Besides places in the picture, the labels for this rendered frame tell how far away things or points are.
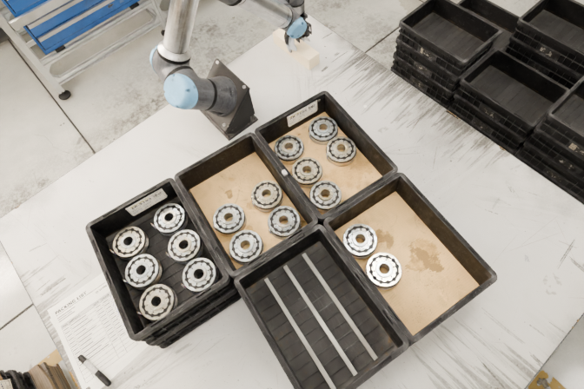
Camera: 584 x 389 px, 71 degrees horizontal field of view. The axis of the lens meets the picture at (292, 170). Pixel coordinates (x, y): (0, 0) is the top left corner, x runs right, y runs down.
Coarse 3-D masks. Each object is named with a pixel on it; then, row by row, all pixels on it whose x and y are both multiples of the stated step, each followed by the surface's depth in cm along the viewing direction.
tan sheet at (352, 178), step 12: (312, 120) 150; (300, 132) 148; (312, 144) 145; (312, 156) 143; (324, 156) 142; (360, 156) 141; (288, 168) 141; (324, 168) 140; (336, 168) 139; (348, 168) 139; (360, 168) 139; (372, 168) 138; (324, 180) 138; (336, 180) 137; (348, 180) 137; (360, 180) 137; (372, 180) 136; (348, 192) 135
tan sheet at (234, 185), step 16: (256, 160) 144; (224, 176) 141; (240, 176) 141; (256, 176) 140; (272, 176) 140; (192, 192) 139; (208, 192) 139; (224, 192) 138; (240, 192) 138; (208, 208) 136; (256, 224) 132; (304, 224) 130; (224, 240) 130; (272, 240) 129
